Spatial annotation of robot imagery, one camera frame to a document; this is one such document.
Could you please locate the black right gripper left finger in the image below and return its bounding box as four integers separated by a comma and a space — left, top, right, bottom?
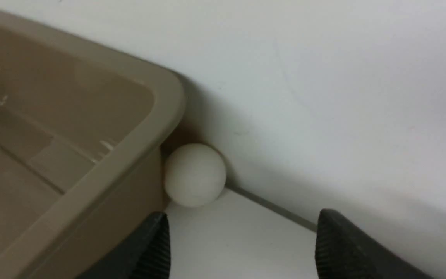
77, 212, 171, 279

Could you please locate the white ball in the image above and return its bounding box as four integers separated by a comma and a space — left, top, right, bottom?
164, 143, 227, 208

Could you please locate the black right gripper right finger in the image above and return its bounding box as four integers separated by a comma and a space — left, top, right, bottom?
315, 208, 431, 279

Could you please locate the tan plastic rectangular bin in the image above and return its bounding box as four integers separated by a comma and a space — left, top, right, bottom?
0, 10, 186, 279

